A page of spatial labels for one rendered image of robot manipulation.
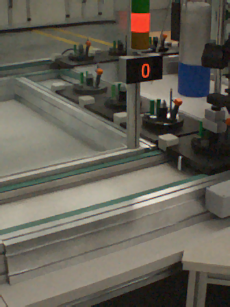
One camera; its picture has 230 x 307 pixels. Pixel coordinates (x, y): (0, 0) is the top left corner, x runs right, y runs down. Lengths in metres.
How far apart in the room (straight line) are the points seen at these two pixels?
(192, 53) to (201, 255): 1.37
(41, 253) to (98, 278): 0.13
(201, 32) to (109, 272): 1.50
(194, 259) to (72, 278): 0.28
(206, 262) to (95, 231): 0.26
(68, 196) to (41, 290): 0.34
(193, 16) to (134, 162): 1.06
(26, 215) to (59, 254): 0.18
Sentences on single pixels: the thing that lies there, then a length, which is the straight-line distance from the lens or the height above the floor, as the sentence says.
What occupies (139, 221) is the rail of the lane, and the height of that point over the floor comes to 0.92.
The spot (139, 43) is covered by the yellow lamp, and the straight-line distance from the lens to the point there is 1.43.
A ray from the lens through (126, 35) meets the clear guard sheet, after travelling 1.46.
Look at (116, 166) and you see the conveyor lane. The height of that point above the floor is 0.94.
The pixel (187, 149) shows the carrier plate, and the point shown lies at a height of 0.97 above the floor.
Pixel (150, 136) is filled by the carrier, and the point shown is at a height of 0.97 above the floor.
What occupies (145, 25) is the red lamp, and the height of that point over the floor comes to 1.33.
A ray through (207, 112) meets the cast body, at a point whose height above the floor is 1.08.
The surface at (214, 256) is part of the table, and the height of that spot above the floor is 0.86.
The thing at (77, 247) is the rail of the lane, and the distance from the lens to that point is 1.17.
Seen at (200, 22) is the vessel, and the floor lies 1.22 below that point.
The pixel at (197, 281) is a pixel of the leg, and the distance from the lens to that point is 1.28.
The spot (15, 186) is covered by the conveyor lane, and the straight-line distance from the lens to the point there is 1.36.
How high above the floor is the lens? 1.52
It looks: 22 degrees down
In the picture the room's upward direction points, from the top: straight up
